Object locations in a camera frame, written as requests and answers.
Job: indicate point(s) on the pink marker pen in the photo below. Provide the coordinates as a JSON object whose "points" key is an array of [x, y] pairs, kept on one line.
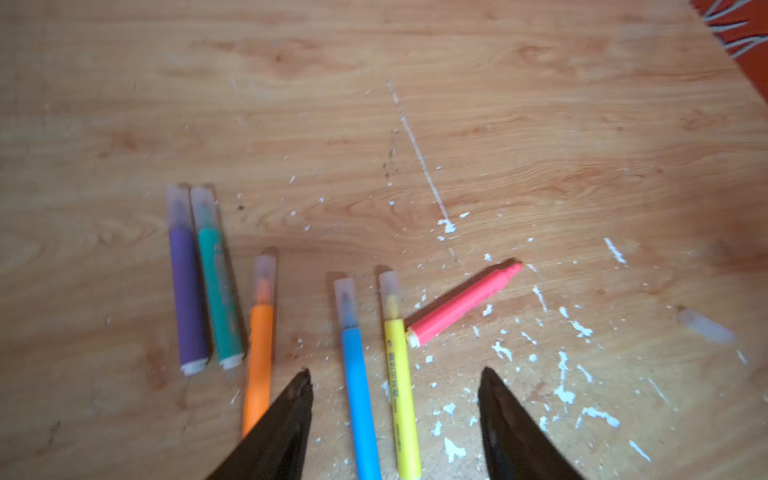
{"points": [[459, 304]]}

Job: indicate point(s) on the blue marker pen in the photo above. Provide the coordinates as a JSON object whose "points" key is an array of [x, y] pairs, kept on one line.
{"points": [[361, 414]]}

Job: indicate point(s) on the yellow marker pen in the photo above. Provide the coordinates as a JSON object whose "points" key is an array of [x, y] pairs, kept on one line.
{"points": [[400, 385]]}

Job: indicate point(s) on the green marker pen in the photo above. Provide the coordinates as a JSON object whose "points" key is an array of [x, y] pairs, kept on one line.
{"points": [[217, 279]]}

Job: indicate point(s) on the orange marker pen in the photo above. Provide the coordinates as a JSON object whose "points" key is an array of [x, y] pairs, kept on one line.
{"points": [[257, 394]]}

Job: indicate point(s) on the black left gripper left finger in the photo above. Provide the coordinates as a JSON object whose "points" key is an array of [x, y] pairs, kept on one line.
{"points": [[275, 448]]}

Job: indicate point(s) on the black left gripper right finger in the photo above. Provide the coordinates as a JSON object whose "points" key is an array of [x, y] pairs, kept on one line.
{"points": [[514, 445]]}

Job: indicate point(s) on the purple marker pen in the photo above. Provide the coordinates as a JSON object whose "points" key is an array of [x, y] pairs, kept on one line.
{"points": [[194, 351]]}

